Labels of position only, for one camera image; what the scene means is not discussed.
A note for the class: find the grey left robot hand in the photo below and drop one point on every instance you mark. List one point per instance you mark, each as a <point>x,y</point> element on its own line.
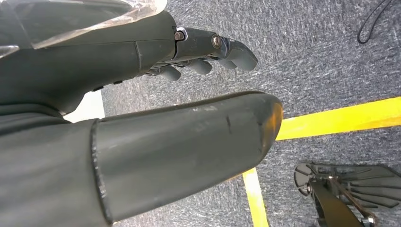
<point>172,150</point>

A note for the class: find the white panel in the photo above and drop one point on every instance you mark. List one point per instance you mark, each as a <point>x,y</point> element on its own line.
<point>89,108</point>

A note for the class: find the yellow floor tape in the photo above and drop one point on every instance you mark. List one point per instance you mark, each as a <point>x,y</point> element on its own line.
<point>255,200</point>
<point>344,118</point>

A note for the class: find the clear plastic hand wrap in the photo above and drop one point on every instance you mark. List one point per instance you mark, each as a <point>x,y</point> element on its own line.
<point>78,18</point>

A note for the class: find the black ribbed base plate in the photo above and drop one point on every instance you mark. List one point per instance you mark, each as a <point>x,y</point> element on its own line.
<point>369,185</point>

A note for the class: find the black metal strut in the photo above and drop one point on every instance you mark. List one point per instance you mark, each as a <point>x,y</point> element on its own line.
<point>332,210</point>

